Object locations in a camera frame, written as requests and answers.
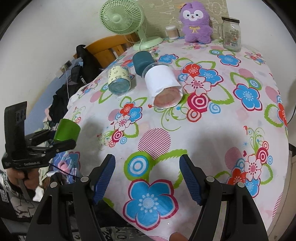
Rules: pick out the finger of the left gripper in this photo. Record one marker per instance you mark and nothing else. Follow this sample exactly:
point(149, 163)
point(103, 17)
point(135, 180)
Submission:
point(60, 147)
point(39, 137)

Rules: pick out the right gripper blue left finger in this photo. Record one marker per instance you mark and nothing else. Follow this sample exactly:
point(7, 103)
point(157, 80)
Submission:
point(98, 180)

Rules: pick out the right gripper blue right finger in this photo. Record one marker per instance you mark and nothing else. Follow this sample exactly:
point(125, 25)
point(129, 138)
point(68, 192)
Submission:
point(196, 181)

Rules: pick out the green plastic cup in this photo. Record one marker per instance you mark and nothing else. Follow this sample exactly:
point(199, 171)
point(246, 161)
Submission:
point(67, 130)

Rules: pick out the cream patterned cup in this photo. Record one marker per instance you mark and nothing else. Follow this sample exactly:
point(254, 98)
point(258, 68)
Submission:
point(119, 80)

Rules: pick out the white paper wrapped cup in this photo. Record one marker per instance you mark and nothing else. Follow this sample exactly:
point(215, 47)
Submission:
point(163, 87)

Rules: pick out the dark teal cup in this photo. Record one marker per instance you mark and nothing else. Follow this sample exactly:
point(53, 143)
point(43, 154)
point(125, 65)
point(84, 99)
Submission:
point(141, 60)

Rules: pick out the left hand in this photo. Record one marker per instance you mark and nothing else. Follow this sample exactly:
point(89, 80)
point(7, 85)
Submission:
point(31, 182)

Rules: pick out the black phone on left gripper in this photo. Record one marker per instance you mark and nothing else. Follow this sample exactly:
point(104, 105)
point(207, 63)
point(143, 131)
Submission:
point(14, 127)

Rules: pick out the floral tablecloth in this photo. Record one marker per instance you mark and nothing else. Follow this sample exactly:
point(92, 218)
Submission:
point(231, 122)

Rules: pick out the black bag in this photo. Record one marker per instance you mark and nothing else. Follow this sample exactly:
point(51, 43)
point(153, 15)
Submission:
point(87, 69)

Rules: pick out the orange wooden chair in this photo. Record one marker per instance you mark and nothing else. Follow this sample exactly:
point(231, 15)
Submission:
point(107, 50)

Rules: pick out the green desk fan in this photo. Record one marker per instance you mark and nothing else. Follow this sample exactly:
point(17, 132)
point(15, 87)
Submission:
point(127, 17)

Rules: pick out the cotton swab container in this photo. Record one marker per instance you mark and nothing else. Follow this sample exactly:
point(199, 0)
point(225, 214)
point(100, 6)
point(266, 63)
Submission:
point(172, 32)

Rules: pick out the glass mason jar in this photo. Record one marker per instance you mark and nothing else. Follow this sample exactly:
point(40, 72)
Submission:
point(230, 33)

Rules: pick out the purple plush toy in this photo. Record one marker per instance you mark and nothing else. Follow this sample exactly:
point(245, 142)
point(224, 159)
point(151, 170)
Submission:
point(196, 23)

